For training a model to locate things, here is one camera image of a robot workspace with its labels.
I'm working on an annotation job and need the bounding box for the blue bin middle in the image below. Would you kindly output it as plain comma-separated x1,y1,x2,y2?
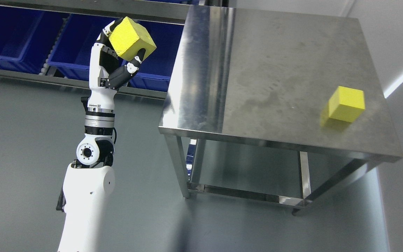
48,14,115,81

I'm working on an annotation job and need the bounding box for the blue bin left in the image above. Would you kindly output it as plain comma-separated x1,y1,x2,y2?
0,6,68,74

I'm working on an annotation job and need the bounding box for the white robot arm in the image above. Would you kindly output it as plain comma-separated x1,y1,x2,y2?
56,94,115,252

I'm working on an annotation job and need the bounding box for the blue bin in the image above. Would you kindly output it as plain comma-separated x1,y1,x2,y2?
128,21,184,92
48,14,115,81
0,6,68,74

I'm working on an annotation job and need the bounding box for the yellow foam block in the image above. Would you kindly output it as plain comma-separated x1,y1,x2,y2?
327,86,365,123
108,16,157,62

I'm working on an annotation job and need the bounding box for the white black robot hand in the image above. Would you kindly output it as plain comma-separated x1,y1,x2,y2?
82,18,145,113

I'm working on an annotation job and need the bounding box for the blue bin right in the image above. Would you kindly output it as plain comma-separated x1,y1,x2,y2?
128,21,184,92

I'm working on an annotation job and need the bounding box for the stainless steel table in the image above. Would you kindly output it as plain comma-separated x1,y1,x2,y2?
158,5,403,216

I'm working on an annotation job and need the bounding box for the metal shelf rack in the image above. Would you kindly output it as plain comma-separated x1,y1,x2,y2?
0,0,191,90

